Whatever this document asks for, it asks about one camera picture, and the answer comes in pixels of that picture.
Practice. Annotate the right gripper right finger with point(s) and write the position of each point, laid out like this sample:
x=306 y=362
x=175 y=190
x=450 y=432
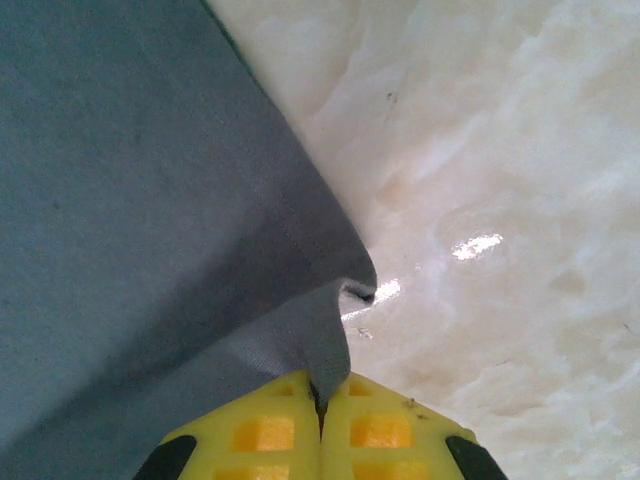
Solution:
x=390 y=430

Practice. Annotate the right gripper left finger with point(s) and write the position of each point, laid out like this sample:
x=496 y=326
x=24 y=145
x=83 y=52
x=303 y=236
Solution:
x=260 y=430

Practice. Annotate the grey t-shirt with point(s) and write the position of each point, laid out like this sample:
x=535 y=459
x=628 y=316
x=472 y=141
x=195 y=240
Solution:
x=125 y=200

